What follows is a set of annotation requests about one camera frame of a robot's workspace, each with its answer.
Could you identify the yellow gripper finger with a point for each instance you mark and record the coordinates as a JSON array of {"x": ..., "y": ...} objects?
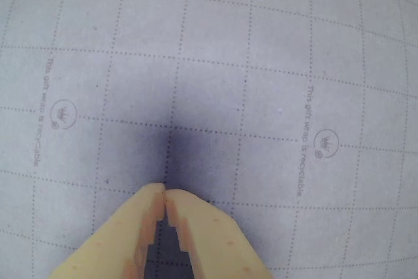
[
  {"x": 215, "y": 243},
  {"x": 111, "y": 243}
]

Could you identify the gridded gift wrap paper sheet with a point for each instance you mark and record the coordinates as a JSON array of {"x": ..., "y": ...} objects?
[{"x": 228, "y": 63}]

